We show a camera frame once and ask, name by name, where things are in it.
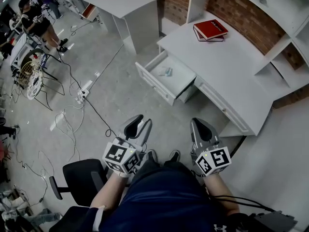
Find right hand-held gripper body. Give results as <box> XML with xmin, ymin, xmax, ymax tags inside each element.
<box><xmin>190</xmin><ymin>117</ymin><xmax>232</xmax><ymax>177</ymax></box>

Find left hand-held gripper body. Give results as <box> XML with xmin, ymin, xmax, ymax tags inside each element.
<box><xmin>102</xmin><ymin>115</ymin><xmax>153</xmax><ymax>176</ymax></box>

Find clear plastic bag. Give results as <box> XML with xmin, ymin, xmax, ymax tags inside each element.
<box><xmin>158</xmin><ymin>66</ymin><xmax>174</xmax><ymax>78</ymax></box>

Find person's left forearm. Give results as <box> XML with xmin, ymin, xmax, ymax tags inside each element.
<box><xmin>90</xmin><ymin>173</ymin><xmax>130</xmax><ymax>212</ymax></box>

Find person's right forearm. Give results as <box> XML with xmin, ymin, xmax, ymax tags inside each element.
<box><xmin>204</xmin><ymin>173</ymin><xmax>241</xmax><ymax>216</ymax></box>

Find closed white desk drawer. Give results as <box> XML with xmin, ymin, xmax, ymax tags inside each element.
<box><xmin>195</xmin><ymin>76</ymin><xmax>254</xmax><ymax>136</ymax></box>

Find person's left shoe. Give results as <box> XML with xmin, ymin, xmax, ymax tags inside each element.
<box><xmin>146</xmin><ymin>149</ymin><xmax>158</xmax><ymax>164</ymax></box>

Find person's shoe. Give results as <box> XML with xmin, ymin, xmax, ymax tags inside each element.
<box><xmin>169</xmin><ymin>150</ymin><xmax>181</xmax><ymax>163</ymax></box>
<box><xmin>146</xmin><ymin>149</ymin><xmax>158</xmax><ymax>164</ymax></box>

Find person's right shoe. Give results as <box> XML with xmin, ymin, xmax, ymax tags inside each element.
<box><xmin>169</xmin><ymin>150</ymin><xmax>181</xmax><ymax>163</ymax></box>

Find black office chair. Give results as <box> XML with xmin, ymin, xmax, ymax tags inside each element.
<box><xmin>49</xmin><ymin>158</ymin><xmax>109</xmax><ymax>232</ymax></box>

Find person's dark shirt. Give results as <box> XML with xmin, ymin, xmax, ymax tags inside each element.
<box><xmin>86</xmin><ymin>159</ymin><xmax>244</xmax><ymax>232</ymax></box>

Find white power strip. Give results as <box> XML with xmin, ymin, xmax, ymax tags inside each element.
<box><xmin>74</xmin><ymin>88</ymin><xmax>90</xmax><ymax>105</ymax></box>

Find grey box device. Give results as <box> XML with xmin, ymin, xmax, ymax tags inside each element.
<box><xmin>251</xmin><ymin>210</ymin><xmax>298</xmax><ymax>232</ymax></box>

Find plain red book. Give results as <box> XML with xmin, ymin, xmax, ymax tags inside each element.
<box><xmin>197</xmin><ymin>30</ymin><xmax>225</xmax><ymax>43</ymax></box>

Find small white desk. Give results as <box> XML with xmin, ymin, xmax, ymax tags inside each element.
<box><xmin>83</xmin><ymin>0</ymin><xmax>165</xmax><ymax>55</ymax></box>

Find black floor cable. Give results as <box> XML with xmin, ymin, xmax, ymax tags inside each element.
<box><xmin>57</xmin><ymin>52</ymin><xmax>119</xmax><ymax>138</ymax></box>

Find black device cables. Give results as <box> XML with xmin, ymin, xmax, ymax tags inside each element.
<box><xmin>205</xmin><ymin>194</ymin><xmax>276</xmax><ymax>214</ymax></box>

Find white floor cable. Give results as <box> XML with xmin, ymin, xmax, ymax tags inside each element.
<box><xmin>54</xmin><ymin>104</ymin><xmax>85</xmax><ymax>161</ymax></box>

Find wire chair with patterned cushion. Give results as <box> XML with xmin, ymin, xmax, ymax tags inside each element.
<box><xmin>18</xmin><ymin>48</ymin><xmax>66</xmax><ymax>111</ymax></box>

